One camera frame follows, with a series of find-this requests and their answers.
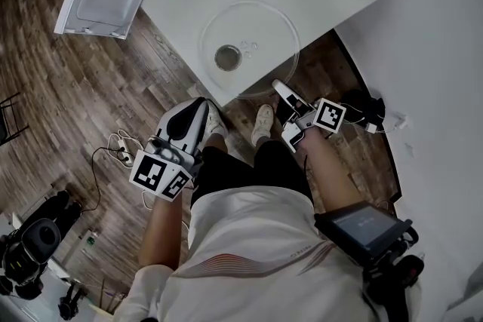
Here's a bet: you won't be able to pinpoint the person's left forearm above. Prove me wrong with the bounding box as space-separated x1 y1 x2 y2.
137 192 193 271

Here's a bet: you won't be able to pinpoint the person's right forearm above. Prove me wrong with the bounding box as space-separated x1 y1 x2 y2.
300 124 367 212

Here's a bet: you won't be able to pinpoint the person's left white shoe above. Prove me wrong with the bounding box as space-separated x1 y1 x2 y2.
203 103 231 140

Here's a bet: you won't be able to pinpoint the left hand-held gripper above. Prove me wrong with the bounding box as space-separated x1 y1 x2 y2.
129 97 211 203

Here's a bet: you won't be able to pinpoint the round glass turntable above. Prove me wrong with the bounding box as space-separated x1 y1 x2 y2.
198 0 301 100

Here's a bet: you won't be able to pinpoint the black folding chair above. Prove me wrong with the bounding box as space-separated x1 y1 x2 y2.
0 92 30 147

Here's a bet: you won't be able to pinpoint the black floor cable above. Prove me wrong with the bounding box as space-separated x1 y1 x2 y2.
81 145 131 214

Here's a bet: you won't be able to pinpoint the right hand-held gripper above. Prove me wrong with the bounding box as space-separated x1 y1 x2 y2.
272 78 347 154

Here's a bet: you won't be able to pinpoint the person's black shorts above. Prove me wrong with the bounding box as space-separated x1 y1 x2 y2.
190 141 314 208

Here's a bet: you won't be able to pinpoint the black headset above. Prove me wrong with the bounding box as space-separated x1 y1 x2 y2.
57 283 88 320

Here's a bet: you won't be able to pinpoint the person's white shoe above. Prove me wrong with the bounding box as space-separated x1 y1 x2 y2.
251 104 275 146
203 103 231 140

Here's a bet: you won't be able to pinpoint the black chest-mounted tablet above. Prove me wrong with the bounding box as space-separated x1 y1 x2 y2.
313 199 412 267

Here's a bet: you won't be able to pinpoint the white power strip with cables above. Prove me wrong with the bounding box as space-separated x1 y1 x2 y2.
107 127 189 235

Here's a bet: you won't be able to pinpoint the white wall plug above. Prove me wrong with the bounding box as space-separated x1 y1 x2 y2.
392 112 411 130

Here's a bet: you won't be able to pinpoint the person's white shirt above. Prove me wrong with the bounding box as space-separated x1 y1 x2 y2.
112 186 412 322

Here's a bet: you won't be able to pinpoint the black power adapter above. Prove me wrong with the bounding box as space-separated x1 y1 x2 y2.
339 88 386 125

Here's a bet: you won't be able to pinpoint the person's right white shoe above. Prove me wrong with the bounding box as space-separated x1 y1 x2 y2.
251 104 275 146

